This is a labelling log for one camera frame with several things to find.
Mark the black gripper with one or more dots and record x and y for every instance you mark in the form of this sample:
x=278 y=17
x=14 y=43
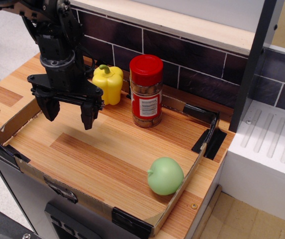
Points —
x=65 y=80

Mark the red lid spice bottle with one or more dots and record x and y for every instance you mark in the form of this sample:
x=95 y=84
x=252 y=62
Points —
x=146 y=83

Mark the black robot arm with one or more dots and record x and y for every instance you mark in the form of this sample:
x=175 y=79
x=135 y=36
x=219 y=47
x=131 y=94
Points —
x=58 y=34

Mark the cardboard fence with black tape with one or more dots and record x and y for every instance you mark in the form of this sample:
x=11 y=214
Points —
x=104 y=169

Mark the yellow toy bell pepper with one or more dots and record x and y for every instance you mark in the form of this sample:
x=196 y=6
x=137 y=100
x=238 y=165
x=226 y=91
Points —
x=110 y=80

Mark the grey kitchen cabinet front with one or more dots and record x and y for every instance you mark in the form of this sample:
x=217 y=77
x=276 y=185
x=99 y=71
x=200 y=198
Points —
x=32 y=196

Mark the black oven control panel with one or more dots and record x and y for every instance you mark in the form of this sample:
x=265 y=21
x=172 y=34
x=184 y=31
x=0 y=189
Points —
x=69 y=223

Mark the green toy apple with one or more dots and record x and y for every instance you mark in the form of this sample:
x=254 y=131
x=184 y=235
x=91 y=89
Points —
x=165 y=176

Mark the light wooden shelf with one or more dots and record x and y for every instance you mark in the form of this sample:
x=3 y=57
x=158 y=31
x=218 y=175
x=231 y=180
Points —
x=196 y=29

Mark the white toy sink drainboard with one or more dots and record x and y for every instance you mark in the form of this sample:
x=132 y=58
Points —
x=254 y=166

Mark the dark grey vertical post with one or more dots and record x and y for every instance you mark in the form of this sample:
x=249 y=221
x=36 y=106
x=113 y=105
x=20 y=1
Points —
x=252 y=62

